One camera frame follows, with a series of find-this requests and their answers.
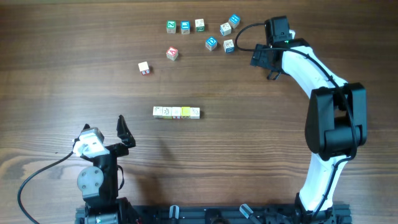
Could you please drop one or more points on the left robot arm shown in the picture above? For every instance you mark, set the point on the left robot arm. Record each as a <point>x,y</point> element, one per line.
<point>99,183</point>

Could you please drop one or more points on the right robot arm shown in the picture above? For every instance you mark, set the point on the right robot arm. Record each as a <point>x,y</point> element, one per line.
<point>336,123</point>

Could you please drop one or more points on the yellow W letter block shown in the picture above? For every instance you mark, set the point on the yellow W letter block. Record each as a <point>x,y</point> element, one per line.
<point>185,112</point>

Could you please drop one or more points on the green Z letter block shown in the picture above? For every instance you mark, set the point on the green Z letter block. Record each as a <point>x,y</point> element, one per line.
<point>171,26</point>

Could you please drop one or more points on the blue tilted block top right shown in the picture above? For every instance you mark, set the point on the blue tilted block top right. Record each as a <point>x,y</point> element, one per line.
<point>234,21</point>

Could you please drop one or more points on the white red green block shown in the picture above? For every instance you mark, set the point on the white red green block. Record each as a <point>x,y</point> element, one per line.
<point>176,112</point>

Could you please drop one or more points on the red A letter block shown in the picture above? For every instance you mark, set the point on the red A letter block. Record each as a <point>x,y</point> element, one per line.
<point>172,53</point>

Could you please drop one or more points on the white red lower-left block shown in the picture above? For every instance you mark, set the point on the white red lower-left block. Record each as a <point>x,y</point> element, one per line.
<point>144,68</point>

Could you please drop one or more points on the blue D letter block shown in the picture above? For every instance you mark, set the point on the blue D letter block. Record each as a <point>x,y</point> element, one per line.
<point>211,43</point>

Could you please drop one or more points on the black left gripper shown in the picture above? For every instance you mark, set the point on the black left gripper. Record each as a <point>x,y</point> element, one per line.
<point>120,150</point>

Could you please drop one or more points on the blue letter block top row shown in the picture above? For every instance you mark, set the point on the blue letter block top row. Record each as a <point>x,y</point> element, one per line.
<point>185,27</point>

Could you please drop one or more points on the ladybug picture block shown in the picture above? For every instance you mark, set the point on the ladybug picture block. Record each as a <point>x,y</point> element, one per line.
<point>166,112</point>

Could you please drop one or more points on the white green picture block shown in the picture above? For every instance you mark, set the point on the white green picture block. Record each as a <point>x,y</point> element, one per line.
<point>199,25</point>

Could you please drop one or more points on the white yellow picture block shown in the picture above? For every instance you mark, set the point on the white yellow picture block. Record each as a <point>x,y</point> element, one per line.
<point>194,113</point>

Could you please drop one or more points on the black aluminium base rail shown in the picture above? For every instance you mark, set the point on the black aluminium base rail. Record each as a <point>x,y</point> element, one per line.
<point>281,213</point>

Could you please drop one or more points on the white blue picture block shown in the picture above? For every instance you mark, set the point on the white blue picture block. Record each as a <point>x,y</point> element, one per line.
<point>228,46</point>

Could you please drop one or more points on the white blue tilted block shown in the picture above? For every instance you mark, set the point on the white blue tilted block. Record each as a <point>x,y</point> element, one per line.
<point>225,29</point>

